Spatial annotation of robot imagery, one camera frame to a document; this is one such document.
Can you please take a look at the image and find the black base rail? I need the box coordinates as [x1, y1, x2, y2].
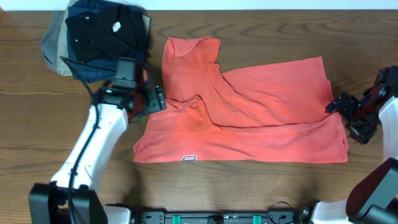
[139, 210, 312, 224]

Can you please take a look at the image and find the beige folded garment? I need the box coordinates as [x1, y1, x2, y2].
[56, 0, 151, 77]

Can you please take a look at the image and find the grey folded garment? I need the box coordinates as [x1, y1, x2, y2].
[40, 11, 67, 74]

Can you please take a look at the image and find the red t-shirt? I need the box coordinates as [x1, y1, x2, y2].
[133, 37, 348, 163]

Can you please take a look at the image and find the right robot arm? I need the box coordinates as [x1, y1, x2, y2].
[297, 66, 397, 224]

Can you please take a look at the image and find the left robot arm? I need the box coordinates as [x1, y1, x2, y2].
[29, 58, 166, 223]

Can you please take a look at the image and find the black folded shirt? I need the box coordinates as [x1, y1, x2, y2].
[66, 4, 149, 63]

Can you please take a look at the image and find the navy blue folded garment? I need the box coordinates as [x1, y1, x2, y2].
[66, 0, 147, 84]

